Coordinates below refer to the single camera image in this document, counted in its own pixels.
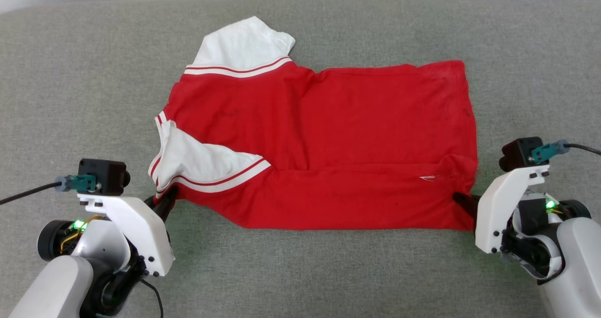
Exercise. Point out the red and white jersey shirt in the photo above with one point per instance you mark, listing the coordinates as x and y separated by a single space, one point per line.
328 144

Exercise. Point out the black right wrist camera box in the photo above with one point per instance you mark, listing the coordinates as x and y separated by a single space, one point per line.
516 153

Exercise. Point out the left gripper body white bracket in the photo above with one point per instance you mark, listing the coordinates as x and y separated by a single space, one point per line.
141 233

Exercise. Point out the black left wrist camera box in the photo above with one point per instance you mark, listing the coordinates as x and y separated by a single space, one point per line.
105 174

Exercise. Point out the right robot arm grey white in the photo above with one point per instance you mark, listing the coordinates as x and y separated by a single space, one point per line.
577 271

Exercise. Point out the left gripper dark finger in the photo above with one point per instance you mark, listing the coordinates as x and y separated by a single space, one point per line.
149 202
166 205

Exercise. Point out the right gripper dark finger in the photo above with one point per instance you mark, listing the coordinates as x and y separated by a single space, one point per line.
467 204

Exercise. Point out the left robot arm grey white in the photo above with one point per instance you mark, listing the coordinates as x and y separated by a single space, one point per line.
56 285

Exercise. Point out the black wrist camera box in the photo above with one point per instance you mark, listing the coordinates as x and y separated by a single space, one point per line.
516 153
105 174

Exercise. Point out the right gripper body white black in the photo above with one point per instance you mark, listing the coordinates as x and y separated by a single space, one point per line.
493 214

